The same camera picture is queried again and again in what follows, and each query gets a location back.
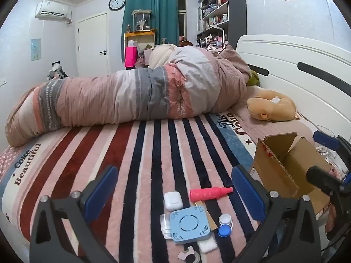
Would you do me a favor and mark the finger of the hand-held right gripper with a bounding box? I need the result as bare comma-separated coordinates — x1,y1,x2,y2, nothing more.
305,165,344,195
313,131,351,154

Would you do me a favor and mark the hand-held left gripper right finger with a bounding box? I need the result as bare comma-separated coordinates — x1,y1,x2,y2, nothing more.
231,165,322,263

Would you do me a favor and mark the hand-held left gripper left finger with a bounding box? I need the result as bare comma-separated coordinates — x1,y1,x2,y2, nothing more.
29,165,119,263

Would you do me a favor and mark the brown cardboard box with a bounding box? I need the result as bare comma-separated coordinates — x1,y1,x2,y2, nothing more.
248,132,334,216

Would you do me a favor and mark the white and blue lens case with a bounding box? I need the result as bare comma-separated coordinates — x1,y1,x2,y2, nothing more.
217,214,234,237

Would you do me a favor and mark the pink plastic bottle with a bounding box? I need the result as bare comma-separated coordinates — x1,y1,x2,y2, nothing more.
190,187,234,202

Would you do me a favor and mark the brown paper card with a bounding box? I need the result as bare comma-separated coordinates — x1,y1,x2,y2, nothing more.
194,202,219,229

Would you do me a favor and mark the striped printed blanket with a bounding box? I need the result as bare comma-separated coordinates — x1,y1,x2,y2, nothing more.
0,111,275,263

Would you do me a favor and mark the tan plush toy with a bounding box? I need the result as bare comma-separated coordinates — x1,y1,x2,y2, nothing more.
246,89,297,122

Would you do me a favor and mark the small white rounded case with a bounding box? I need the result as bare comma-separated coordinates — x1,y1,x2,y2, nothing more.
198,237,217,254

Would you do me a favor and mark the blue square vented device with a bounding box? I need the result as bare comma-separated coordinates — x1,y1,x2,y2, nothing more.
169,206,212,243

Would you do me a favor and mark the white earbuds case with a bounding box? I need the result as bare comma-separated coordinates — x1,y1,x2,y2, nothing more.
164,191,184,211

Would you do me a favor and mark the small clear plastic bottle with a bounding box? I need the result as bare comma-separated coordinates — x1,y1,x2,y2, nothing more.
159,214,173,240

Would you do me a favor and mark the pale pink tape dispenser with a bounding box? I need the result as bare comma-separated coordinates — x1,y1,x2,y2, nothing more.
177,246,202,263

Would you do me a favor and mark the white bed headboard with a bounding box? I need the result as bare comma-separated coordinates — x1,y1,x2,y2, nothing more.
236,34,351,143

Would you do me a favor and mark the green plush toy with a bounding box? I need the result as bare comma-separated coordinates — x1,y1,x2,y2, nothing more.
246,69,261,87

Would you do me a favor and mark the pink and grey quilt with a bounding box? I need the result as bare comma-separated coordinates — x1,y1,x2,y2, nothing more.
5,43,253,147

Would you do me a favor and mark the dark bag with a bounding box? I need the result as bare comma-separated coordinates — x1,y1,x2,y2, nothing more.
47,62,70,82

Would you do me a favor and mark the pink gift bag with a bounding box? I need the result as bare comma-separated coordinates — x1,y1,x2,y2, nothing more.
124,46,138,68

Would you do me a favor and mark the white door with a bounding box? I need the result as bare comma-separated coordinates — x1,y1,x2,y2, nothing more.
76,13,111,78

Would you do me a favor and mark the cream folded blanket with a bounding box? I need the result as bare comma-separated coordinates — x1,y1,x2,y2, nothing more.
149,44,176,69

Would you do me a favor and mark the white desk lamp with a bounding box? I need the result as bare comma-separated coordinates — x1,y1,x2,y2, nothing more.
202,23,229,48

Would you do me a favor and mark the yellow shelf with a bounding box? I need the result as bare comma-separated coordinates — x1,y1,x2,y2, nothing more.
124,31,156,51

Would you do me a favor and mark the black and white bookshelf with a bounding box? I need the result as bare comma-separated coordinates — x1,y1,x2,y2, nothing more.
196,0,247,50

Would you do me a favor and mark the glass display case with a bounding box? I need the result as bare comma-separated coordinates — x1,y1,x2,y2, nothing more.
132,9,152,32

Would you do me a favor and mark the teal curtain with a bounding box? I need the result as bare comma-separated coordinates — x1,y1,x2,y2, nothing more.
121,0,179,61

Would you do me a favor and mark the white air conditioner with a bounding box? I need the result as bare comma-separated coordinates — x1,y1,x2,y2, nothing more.
34,0,73,23

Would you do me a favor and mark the window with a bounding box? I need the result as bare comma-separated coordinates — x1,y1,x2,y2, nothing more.
177,0,188,38

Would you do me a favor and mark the white cable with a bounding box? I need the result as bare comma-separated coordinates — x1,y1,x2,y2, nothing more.
313,124,339,161

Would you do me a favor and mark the small blue wall poster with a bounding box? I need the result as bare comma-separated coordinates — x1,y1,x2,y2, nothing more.
30,38,42,61

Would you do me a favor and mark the round black wall clock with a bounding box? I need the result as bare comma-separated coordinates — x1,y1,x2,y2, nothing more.
108,0,127,12

